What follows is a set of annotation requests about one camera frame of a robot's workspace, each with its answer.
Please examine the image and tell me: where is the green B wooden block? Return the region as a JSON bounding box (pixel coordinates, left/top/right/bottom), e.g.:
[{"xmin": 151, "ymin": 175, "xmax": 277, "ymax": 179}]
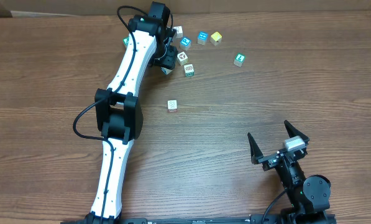
[{"xmin": 184, "ymin": 64, "xmax": 195, "ymax": 77}]

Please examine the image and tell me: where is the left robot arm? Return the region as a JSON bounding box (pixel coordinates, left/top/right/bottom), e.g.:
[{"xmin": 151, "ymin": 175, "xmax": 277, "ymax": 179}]
[{"xmin": 82, "ymin": 2, "xmax": 178, "ymax": 223}]

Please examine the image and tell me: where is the yellow top right block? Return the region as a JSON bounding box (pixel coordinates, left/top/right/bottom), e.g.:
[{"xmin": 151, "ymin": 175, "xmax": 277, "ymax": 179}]
[{"xmin": 210, "ymin": 32, "xmax": 222, "ymax": 46}]

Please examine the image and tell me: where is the blue edged squirrel block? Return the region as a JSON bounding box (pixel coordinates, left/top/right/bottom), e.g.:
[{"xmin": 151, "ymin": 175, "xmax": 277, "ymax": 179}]
[{"xmin": 161, "ymin": 67, "xmax": 172, "ymax": 75}]

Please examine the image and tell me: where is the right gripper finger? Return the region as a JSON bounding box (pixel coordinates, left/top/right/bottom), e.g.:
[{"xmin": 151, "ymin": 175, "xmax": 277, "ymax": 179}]
[
  {"xmin": 284, "ymin": 120, "xmax": 309, "ymax": 144},
  {"xmin": 247, "ymin": 133, "xmax": 263, "ymax": 164}
]

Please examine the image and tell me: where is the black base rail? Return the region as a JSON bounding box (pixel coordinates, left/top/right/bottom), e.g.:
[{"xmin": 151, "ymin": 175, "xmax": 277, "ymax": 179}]
[{"xmin": 60, "ymin": 213, "xmax": 337, "ymax": 224}]

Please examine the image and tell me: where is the plain white top block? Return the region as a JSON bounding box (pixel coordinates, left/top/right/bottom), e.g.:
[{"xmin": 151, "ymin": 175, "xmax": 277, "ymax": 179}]
[{"xmin": 173, "ymin": 26, "xmax": 183, "ymax": 39}]

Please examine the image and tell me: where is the yellow edged animal block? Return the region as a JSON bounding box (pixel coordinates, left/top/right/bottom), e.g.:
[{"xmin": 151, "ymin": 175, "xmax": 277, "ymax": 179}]
[{"xmin": 177, "ymin": 52, "xmax": 189, "ymax": 65}]

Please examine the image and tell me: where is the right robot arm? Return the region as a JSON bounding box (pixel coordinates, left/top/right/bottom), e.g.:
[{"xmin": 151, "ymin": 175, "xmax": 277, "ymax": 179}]
[{"xmin": 247, "ymin": 120, "xmax": 337, "ymax": 224}]

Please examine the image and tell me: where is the blue P wooden block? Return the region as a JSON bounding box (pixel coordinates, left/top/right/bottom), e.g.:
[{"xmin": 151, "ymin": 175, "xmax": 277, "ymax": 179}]
[{"xmin": 180, "ymin": 37, "xmax": 191, "ymax": 51}]

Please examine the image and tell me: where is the red letter wooden block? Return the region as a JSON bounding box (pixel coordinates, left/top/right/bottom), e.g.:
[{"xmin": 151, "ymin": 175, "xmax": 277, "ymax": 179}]
[{"xmin": 167, "ymin": 100, "xmax": 178, "ymax": 113}]

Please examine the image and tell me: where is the green J wooden block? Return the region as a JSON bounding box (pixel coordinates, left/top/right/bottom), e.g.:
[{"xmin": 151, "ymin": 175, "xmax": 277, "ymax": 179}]
[{"xmin": 122, "ymin": 37, "xmax": 129, "ymax": 48}]

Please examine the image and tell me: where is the blue top wooden block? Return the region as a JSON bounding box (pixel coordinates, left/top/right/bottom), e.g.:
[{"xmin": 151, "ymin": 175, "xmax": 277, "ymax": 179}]
[{"xmin": 197, "ymin": 31, "xmax": 208, "ymax": 45}]

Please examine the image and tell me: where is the green L wooden block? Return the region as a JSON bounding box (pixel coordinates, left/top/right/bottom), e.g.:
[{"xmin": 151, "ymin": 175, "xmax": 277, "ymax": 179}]
[{"xmin": 234, "ymin": 53, "xmax": 245, "ymax": 67}]

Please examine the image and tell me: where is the cardboard backdrop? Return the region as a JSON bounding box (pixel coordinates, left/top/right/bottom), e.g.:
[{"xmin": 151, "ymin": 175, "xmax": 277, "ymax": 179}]
[{"xmin": 0, "ymin": 0, "xmax": 371, "ymax": 17}]

